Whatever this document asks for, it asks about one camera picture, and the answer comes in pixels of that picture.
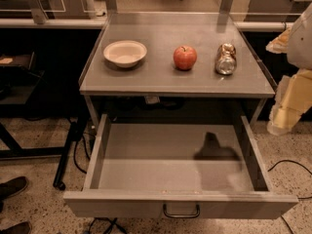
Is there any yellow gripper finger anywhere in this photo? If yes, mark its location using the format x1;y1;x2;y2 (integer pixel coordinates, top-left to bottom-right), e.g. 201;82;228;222
265;28;291;54
267;69;312;136

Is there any red apple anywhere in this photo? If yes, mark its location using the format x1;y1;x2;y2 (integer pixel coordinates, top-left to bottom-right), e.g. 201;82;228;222
174;46;197;70

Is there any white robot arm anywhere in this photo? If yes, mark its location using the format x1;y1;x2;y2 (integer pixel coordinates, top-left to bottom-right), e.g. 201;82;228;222
266;5;312;136

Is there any grey open top drawer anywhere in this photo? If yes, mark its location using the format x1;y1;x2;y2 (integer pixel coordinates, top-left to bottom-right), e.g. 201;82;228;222
64;116;298;219

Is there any crushed silver can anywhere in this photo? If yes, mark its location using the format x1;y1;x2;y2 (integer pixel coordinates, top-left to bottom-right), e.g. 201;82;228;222
214;43;237;75

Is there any grey cabinet table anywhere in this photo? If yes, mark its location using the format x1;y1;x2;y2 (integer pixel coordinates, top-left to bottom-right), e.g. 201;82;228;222
80;13;274;125

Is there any white bowl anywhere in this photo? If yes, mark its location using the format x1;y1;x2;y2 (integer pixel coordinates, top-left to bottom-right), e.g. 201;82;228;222
103;40;147;68

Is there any dark shoe upper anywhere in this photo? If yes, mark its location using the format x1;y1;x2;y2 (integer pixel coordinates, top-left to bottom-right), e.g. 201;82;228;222
0;176;28;200

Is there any dark shoe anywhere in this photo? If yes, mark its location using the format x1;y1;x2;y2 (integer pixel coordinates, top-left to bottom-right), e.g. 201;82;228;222
0;221;32;234
0;176;28;200

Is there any dark shoe lower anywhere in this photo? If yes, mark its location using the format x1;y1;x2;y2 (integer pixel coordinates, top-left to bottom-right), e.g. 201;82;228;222
0;221;32;234

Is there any black floor cable right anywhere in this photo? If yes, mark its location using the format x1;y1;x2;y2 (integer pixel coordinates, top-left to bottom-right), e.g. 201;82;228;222
267;159;312;234

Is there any black drawer handle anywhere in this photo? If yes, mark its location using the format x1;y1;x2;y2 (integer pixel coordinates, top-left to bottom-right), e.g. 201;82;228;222
163;204;201;219

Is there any white horizontal rail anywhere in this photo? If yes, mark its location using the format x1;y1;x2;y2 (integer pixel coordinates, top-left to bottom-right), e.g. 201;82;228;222
0;19;293;32

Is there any black side table frame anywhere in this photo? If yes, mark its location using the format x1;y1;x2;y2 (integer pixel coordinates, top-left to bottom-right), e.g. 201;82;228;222
0;54;87;190

